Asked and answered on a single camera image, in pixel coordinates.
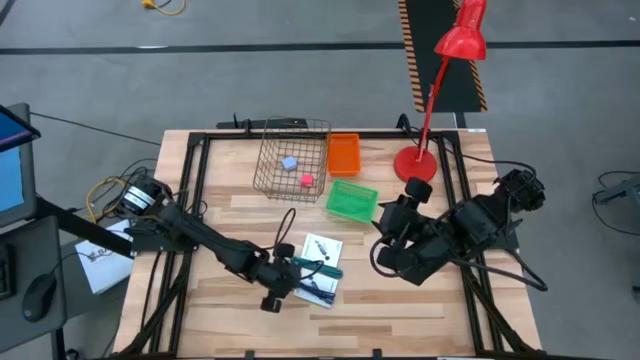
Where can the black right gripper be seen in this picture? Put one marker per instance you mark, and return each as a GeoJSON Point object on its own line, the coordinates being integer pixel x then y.
{"type": "Point", "coordinates": [405, 217]}

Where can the orange plastic bin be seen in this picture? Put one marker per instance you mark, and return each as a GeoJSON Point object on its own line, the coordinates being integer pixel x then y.
{"type": "Point", "coordinates": [344, 155]}

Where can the white card reader box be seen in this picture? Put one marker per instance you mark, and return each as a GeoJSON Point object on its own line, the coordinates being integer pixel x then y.
{"type": "Point", "coordinates": [331, 284]}
{"type": "Point", "coordinates": [330, 245]}

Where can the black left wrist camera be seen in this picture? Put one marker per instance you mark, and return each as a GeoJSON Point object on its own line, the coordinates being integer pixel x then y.
{"type": "Point", "coordinates": [271, 304]}

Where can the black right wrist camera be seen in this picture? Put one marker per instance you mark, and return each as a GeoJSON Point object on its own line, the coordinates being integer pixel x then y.
{"type": "Point", "coordinates": [418, 190]}

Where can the green plastic bin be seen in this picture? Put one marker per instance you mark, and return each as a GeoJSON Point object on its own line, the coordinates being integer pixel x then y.
{"type": "Point", "coordinates": [352, 202]}

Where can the black striped floor mat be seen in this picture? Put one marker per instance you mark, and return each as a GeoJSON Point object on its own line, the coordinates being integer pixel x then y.
{"type": "Point", "coordinates": [425, 60]}

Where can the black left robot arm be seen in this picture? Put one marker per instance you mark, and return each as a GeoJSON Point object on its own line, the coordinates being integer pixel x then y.
{"type": "Point", "coordinates": [210, 235]}

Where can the black keyboard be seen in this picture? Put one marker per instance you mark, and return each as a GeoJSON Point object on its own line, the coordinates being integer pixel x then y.
{"type": "Point", "coordinates": [5, 272]}

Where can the red desk lamp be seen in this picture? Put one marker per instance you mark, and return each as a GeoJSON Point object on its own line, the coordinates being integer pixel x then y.
{"type": "Point", "coordinates": [415, 165]}

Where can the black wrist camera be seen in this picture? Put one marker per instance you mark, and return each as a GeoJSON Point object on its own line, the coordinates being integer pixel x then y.
{"type": "Point", "coordinates": [418, 190]}
{"type": "Point", "coordinates": [271, 304]}

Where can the white printed paper sheet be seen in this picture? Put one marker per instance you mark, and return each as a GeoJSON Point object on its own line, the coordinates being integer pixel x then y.
{"type": "Point", "coordinates": [105, 270]}

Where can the black device bar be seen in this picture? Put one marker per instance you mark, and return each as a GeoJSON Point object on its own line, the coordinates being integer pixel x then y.
{"type": "Point", "coordinates": [270, 123]}

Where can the pink usb charger cube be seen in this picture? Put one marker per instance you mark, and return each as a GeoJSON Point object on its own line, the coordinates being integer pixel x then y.
{"type": "Point", "coordinates": [307, 180]}

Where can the black diagonal support bar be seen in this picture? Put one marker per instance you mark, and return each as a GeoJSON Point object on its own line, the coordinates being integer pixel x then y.
{"type": "Point", "coordinates": [85, 227]}

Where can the pale usb charger cube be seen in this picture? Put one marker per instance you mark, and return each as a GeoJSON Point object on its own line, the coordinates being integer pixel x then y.
{"type": "Point", "coordinates": [289, 163]}

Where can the grey framed computer monitor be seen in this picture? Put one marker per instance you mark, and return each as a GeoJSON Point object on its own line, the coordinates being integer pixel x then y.
{"type": "Point", "coordinates": [15, 185]}

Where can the dark tilted screen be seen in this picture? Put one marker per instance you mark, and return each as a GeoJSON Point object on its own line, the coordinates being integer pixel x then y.
{"type": "Point", "coordinates": [12, 131]}

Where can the grey stand base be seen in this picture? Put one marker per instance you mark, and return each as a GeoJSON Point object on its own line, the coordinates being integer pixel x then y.
{"type": "Point", "coordinates": [622, 192]}

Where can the grey side desk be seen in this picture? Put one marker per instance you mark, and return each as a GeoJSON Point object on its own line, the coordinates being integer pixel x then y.
{"type": "Point", "coordinates": [35, 240]}

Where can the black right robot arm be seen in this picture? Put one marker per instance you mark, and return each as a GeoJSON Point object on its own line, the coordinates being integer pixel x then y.
{"type": "Point", "coordinates": [470, 220]}

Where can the black computer mouse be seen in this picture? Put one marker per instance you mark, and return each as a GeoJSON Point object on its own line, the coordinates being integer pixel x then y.
{"type": "Point", "coordinates": [39, 297]}

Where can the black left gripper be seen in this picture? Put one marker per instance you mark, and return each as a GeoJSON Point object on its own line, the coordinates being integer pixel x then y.
{"type": "Point", "coordinates": [282, 275]}

